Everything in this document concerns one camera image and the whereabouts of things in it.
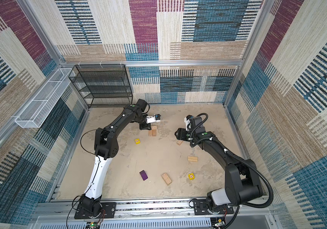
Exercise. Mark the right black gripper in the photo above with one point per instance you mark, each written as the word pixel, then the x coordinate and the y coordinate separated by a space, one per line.
pixel 181 134

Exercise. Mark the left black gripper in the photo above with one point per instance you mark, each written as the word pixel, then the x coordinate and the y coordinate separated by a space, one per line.
pixel 146 126

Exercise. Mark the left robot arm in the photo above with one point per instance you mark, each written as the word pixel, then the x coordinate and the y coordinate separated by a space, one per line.
pixel 106 147

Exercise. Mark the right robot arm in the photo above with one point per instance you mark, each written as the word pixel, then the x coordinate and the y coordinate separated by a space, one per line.
pixel 241 184

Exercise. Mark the wood block front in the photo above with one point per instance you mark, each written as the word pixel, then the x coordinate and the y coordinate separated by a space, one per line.
pixel 166 179

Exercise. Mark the purple block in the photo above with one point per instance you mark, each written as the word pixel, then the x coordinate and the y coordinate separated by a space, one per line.
pixel 143 175

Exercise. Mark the yellow cube red mark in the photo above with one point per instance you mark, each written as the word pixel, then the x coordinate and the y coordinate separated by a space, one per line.
pixel 191 176

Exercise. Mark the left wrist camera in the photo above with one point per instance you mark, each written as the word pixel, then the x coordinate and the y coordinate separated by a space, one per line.
pixel 153 119

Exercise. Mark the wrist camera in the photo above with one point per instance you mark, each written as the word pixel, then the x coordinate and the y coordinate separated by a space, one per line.
pixel 189 122
pixel 153 119

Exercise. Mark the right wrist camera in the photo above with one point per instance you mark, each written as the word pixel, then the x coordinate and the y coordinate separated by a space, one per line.
pixel 189 122

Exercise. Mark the black wire shelf rack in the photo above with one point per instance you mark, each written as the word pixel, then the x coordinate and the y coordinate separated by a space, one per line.
pixel 102 85

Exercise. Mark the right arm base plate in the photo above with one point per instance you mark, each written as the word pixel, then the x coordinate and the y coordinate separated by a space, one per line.
pixel 201 207

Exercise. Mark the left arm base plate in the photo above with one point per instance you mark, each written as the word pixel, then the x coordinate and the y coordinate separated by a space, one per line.
pixel 104 210

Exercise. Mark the white mesh wall basket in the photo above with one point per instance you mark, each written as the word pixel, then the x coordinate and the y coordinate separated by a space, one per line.
pixel 41 105

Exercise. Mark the aluminium front rail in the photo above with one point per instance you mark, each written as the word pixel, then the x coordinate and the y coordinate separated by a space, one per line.
pixel 159 213

